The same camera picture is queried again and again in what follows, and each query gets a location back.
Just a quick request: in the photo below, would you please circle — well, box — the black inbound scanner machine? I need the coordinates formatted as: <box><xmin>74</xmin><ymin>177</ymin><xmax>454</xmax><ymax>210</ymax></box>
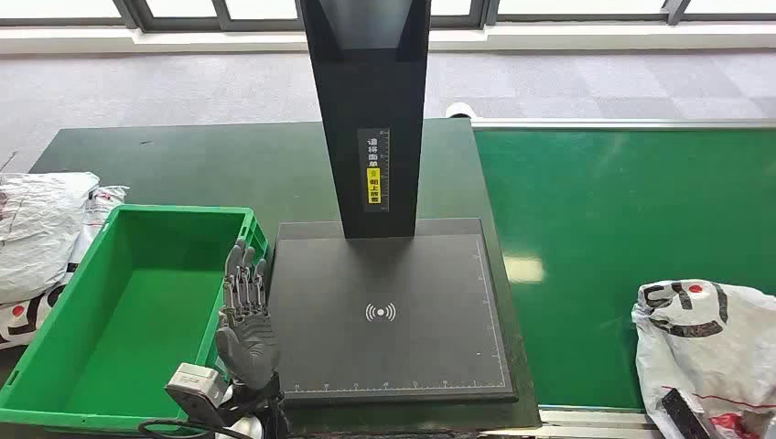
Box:
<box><xmin>266</xmin><ymin>0</ymin><xmax>518</xmax><ymax>406</ymax></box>

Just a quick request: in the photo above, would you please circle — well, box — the plain grey parcel bag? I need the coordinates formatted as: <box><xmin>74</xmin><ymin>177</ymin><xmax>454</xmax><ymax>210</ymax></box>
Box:
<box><xmin>0</xmin><ymin>172</ymin><xmax>102</xmax><ymax>305</ymax></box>

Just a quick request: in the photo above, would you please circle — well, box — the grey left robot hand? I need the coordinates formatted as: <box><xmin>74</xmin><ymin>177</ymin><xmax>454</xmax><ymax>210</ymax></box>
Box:
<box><xmin>216</xmin><ymin>239</ymin><xmax>281</xmax><ymax>392</ymax></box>

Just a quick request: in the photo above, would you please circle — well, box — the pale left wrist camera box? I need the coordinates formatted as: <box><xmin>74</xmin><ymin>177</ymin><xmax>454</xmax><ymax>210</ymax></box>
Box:
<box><xmin>165</xmin><ymin>362</ymin><xmax>231</xmax><ymax>428</ymax></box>

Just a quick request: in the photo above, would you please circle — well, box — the green conveyor belt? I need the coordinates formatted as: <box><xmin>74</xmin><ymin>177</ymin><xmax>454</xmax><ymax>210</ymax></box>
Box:
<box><xmin>473</xmin><ymin>128</ymin><xmax>776</xmax><ymax>411</ymax></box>

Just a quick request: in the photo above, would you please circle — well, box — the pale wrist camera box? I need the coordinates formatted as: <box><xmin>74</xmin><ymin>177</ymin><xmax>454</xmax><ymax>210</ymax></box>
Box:
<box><xmin>165</xmin><ymin>362</ymin><xmax>231</xmax><ymax>428</ymax></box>
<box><xmin>661</xmin><ymin>388</ymin><xmax>711</xmax><ymax>439</ymax></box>

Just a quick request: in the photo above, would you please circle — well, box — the parcel bag black-red print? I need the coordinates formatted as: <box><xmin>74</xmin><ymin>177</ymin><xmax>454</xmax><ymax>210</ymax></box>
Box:
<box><xmin>631</xmin><ymin>279</ymin><xmax>776</xmax><ymax>439</ymax></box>

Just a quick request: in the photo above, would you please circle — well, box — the flat parcel bag black lettering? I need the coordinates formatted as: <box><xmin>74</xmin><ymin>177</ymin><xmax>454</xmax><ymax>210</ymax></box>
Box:
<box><xmin>0</xmin><ymin>185</ymin><xmax>130</xmax><ymax>351</ymax></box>

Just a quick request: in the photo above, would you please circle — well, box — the green plastic crate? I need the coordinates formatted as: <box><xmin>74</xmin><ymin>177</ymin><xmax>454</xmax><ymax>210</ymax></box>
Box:
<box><xmin>0</xmin><ymin>204</ymin><xmax>270</xmax><ymax>434</ymax></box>

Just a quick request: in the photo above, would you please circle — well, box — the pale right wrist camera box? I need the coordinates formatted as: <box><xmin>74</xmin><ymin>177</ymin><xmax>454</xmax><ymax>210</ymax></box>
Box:
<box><xmin>661</xmin><ymin>388</ymin><xmax>711</xmax><ymax>439</ymax></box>

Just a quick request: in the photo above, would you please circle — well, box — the dark window frame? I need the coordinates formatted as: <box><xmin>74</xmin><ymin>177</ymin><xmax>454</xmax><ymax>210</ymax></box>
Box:
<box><xmin>0</xmin><ymin>0</ymin><xmax>776</xmax><ymax>33</ymax></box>

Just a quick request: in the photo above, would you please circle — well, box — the aluminium conveyor side rail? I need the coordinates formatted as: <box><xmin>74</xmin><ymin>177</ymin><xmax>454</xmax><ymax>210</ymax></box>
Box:
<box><xmin>471</xmin><ymin>118</ymin><xmax>776</xmax><ymax>132</ymax></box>
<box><xmin>479</xmin><ymin>404</ymin><xmax>668</xmax><ymax>439</ymax></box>

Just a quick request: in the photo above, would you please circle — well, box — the dark green table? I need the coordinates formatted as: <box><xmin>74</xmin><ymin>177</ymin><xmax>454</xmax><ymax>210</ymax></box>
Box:
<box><xmin>30</xmin><ymin>118</ymin><xmax>543</xmax><ymax>435</ymax></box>

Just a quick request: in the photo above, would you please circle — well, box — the black yellow instruction label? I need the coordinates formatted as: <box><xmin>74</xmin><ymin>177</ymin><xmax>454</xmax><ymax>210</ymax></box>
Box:
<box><xmin>357</xmin><ymin>127</ymin><xmax>391</xmax><ymax>214</ymax></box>

